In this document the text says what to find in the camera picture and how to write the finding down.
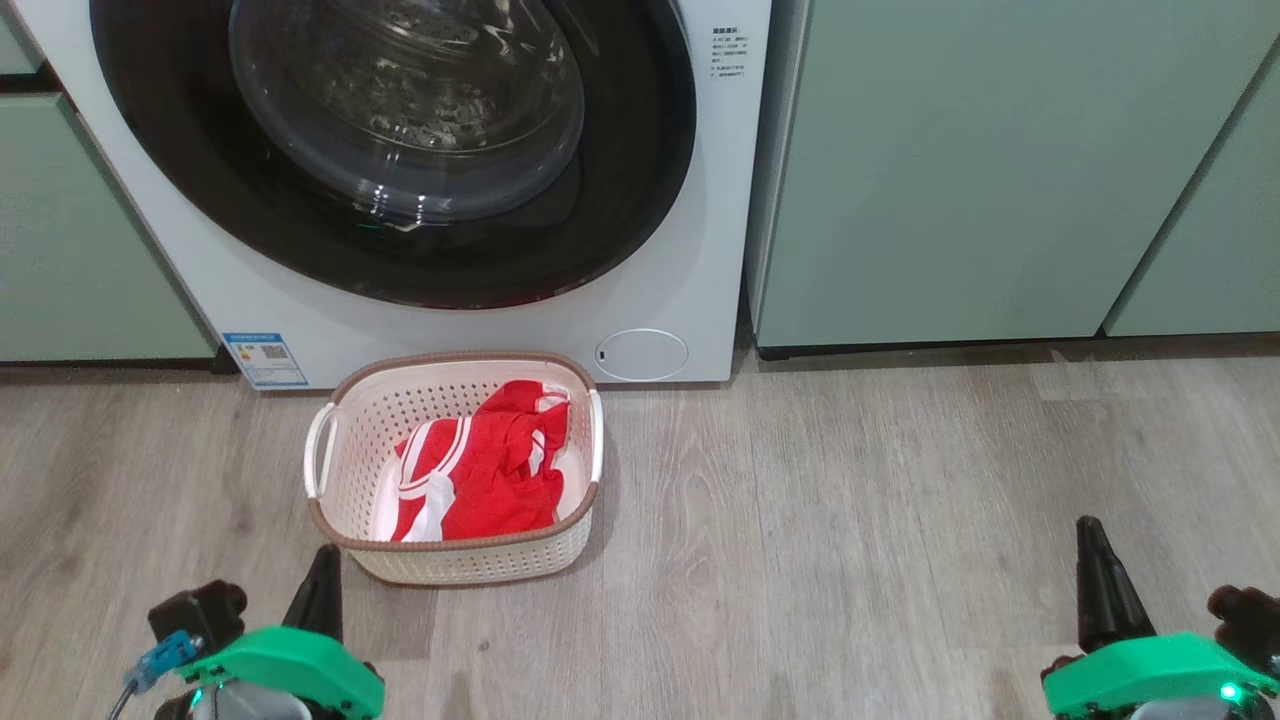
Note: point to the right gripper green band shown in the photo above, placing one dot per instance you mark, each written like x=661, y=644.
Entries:
x=1150, y=670

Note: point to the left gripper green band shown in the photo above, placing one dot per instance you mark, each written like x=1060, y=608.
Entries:
x=300, y=660

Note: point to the red and white garment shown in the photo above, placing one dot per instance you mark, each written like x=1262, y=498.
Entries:
x=490, y=470

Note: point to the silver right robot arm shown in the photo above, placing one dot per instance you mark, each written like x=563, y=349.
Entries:
x=1180, y=710

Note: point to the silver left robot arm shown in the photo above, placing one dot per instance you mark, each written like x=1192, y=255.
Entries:
x=250, y=705

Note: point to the cream perforated plastic laundry basket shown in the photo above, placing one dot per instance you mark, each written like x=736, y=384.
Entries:
x=370, y=440

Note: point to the white front-load washing machine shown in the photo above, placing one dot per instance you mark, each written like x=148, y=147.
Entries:
x=180, y=260

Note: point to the blue energy label sticker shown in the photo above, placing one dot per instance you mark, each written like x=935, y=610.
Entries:
x=265, y=360

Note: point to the round white filter cover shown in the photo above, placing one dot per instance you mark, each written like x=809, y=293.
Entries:
x=640, y=355

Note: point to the pale green cabinet beside hinge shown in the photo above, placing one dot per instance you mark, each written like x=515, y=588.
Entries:
x=80, y=240

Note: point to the wide pale green cabinet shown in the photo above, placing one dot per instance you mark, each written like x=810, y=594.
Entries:
x=960, y=170

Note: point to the printed text label on washer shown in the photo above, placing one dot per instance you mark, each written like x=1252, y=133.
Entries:
x=730, y=55

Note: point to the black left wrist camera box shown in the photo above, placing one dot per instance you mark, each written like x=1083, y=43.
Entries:
x=200, y=610

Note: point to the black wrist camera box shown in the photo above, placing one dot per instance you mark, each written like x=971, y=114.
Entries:
x=200, y=610
x=1245, y=620

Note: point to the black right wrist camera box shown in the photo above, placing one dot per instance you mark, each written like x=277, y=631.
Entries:
x=1245, y=620

